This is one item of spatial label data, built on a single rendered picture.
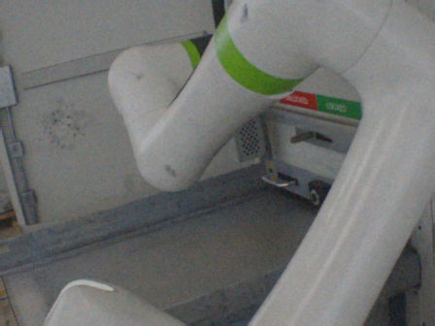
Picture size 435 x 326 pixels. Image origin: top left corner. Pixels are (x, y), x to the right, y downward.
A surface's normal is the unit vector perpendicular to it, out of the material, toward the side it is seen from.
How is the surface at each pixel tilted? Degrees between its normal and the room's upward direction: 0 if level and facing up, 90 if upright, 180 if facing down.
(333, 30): 106
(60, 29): 90
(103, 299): 29
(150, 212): 90
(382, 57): 101
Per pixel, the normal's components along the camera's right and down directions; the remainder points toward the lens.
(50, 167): 0.11, 0.25
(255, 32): -0.72, 0.48
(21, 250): 0.40, 0.18
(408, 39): 0.14, 0.00
